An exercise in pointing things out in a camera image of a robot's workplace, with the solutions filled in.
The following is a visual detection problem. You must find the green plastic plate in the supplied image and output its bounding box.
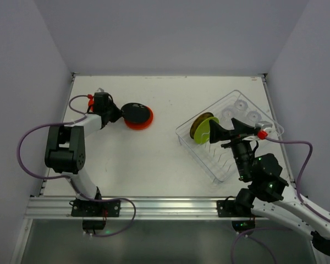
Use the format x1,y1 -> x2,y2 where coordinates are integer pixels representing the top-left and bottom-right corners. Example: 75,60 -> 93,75
194,117 -> 219,145

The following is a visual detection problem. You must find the black plastic plate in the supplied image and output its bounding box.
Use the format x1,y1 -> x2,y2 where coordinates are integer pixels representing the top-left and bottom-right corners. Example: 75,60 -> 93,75
121,102 -> 151,124

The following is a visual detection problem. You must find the orange plastic plate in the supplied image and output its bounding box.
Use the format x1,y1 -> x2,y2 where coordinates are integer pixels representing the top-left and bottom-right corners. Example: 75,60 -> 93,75
124,108 -> 154,130

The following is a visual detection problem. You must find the dark olive plastic plate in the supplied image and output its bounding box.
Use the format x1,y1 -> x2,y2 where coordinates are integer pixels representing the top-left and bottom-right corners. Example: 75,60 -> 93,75
189,112 -> 213,139

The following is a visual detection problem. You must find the orange plastic bowl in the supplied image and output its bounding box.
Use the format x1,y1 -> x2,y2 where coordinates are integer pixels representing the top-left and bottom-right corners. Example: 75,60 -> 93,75
87,99 -> 94,112

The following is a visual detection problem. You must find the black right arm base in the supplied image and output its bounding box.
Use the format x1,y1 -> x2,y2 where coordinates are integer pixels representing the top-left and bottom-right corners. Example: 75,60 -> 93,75
216,189 -> 256,233

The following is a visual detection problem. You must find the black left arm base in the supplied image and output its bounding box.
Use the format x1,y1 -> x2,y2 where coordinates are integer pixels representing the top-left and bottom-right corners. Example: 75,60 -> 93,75
69,199 -> 121,235

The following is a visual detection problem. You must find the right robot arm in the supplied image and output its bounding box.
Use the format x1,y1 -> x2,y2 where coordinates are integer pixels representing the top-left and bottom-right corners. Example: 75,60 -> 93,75
209,118 -> 330,257

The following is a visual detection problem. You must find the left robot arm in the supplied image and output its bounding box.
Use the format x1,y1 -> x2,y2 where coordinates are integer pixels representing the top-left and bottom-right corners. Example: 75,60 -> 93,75
45,92 -> 122,202

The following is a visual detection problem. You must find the clear plastic cup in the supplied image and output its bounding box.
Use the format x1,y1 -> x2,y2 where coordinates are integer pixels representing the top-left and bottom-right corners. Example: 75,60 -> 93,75
221,106 -> 238,122
246,111 -> 262,127
234,100 -> 248,112

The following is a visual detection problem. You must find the white wire dish rack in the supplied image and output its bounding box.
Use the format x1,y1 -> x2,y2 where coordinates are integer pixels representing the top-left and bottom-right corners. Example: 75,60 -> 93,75
175,90 -> 284,184

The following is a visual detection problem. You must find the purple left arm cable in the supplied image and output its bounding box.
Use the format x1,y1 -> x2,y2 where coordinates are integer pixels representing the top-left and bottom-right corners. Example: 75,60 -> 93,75
16,93 -> 137,238

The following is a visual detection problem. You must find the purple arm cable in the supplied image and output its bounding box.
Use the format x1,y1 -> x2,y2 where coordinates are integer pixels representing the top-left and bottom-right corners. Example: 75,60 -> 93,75
16,93 -> 137,238
230,134 -> 330,264

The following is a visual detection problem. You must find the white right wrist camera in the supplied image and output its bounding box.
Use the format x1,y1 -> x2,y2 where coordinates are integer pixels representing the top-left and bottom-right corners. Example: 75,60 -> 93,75
255,121 -> 273,140

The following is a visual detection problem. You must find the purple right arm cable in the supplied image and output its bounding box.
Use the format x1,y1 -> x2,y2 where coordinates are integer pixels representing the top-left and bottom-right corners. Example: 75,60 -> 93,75
230,134 -> 330,264

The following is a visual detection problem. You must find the aluminium mounting rail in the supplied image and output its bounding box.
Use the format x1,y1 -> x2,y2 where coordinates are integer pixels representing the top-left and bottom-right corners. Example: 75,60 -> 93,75
24,196 -> 229,221

